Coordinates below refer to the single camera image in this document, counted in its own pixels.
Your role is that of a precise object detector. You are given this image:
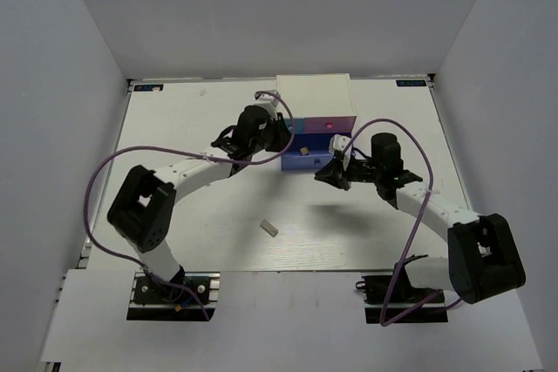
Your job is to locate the blue label sticker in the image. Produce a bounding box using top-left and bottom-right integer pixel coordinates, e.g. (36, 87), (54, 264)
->
(133, 84), (164, 92)
(396, 79), (427, 87)

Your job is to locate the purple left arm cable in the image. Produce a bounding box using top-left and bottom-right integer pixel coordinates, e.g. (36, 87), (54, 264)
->
(82, 90), (296, 319)

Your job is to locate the left blue label sticker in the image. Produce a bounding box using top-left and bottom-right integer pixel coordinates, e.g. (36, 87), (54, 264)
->
(133, 84), (164, 92)

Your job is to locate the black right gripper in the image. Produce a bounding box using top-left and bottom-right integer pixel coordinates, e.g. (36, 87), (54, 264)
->
(315, 155), (383, 191)

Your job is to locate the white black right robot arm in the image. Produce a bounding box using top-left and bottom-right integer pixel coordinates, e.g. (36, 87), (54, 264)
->
(315, 132), (527, 304)

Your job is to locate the white drawer cabinet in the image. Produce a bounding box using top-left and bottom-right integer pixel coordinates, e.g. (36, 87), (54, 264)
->
(276, 73), (355, 118)

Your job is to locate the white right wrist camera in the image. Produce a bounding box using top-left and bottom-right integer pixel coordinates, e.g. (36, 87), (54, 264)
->
(329, 134), (352, 170)

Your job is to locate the pink drawer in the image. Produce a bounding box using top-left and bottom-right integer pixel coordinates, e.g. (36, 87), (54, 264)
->
(303, 115), (357, 133)

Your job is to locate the lavender blue drawer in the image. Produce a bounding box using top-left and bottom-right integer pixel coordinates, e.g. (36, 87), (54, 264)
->
(280, 132), (336, 172)

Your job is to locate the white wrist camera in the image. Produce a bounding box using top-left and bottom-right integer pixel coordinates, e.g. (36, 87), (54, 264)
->
(329, 134), (352, 170)
(254, 90), (281, 114)

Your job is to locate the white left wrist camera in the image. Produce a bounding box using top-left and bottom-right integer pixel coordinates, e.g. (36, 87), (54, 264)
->
(254, 90), (281, 114)

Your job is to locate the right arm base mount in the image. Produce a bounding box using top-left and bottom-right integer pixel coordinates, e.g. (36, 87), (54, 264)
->
(355, 264), (448, 325)

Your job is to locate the grey white eraser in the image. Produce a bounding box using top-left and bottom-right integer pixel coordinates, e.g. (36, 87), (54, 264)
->
(260, 220), (279, 237)

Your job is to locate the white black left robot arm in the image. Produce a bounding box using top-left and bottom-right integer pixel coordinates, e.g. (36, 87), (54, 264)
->
(107, 101), (291, 301)

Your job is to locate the light blue drawer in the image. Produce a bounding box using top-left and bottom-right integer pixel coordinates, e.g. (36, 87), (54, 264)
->
(285, 118), (304, 135)

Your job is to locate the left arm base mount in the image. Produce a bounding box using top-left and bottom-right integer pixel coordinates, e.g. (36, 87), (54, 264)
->
(126, 273), (221, 322)

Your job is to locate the right blue label sticker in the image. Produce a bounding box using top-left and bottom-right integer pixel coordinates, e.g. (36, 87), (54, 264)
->
(396, 79), (427, 87)

